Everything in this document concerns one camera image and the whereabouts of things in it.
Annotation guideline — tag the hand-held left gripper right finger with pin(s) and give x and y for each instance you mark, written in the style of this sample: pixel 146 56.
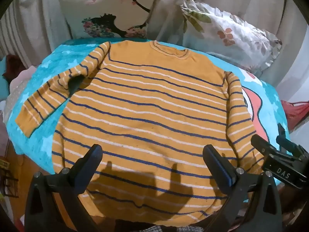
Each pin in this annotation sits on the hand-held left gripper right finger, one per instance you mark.
pixel 221 164

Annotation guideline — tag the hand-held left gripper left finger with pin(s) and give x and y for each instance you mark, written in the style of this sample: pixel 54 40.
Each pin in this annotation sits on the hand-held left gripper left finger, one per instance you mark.
pixel 94 158

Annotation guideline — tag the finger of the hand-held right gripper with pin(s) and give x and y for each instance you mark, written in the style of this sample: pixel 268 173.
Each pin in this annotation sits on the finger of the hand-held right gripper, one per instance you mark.
pixel 286 141
pixel 262 143

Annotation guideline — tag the mustard striped sweater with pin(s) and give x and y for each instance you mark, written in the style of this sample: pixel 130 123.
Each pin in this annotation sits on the mustard striped sweater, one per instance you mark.
pixel 149 116

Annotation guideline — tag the turquoise star blanket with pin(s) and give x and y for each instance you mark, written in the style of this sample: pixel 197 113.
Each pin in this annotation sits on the turquoise star blanket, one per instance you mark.
pixel 55 60

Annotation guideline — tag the pink cloth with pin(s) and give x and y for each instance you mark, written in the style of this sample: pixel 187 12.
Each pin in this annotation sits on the pink cloth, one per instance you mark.
pixel 20 77

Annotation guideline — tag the white pillow with leaf print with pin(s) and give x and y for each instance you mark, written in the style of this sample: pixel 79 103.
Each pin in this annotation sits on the white pillow with leaf print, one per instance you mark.
pixel 227 33

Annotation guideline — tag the dark red cloth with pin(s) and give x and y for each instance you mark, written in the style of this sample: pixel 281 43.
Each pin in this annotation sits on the dark red cloth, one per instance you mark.
pixel 12 65

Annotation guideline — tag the cream pillow with black floral print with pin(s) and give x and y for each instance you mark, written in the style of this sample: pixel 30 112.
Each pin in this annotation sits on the cream pillow with black floral print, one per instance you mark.
pixel 108 7

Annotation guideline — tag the beige curtain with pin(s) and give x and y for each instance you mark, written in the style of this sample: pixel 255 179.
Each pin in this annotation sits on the beige curtain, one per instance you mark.
pixel 31 12

